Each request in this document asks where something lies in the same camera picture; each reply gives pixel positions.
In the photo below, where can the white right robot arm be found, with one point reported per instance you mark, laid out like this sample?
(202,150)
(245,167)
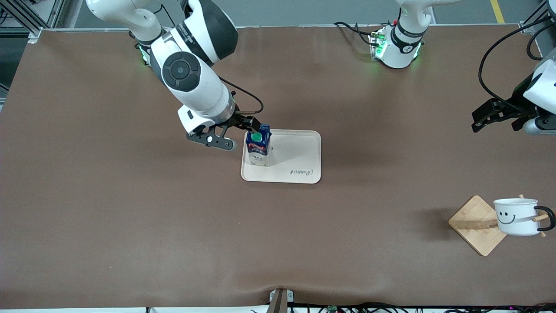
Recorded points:
(191,74)

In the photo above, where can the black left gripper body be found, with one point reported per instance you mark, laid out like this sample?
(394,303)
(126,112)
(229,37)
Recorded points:
(518,95)

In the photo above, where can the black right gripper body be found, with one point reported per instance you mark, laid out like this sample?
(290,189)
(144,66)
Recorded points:
(238,121)

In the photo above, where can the blue white milk carton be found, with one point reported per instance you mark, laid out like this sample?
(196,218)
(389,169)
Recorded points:
(259,150)

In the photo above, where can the white smiley face mug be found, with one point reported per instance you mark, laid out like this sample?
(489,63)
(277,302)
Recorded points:
(514,221)

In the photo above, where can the cream plastic tray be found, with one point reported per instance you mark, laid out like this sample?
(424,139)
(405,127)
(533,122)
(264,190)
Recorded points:
(295,152)

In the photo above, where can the wooden cup rack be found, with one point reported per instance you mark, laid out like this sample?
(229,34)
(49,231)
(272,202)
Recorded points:
(475,234)

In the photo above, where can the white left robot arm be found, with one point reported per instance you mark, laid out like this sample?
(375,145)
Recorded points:
(402,48)

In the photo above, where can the aluminium frame profile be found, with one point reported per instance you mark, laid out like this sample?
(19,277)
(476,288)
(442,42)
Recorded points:
(26,17)

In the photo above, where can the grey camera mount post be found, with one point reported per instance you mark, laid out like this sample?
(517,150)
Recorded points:
(280,302)

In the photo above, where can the brown table cover mat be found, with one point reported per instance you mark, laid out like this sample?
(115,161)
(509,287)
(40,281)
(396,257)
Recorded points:
(130,217)

